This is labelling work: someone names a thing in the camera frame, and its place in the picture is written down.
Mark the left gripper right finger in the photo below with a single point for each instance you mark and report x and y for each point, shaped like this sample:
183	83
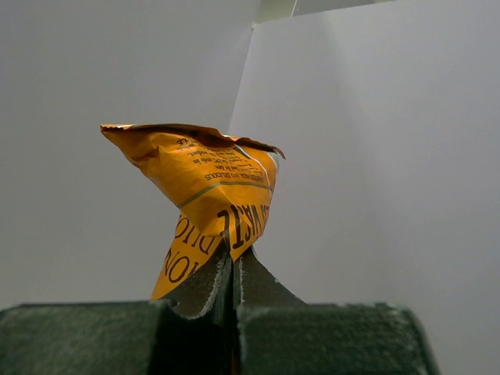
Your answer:
278	333

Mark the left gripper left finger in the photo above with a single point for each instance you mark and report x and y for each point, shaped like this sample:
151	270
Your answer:
185	332

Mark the orange snack bag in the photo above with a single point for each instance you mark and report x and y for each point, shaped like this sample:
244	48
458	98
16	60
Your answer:
222	186

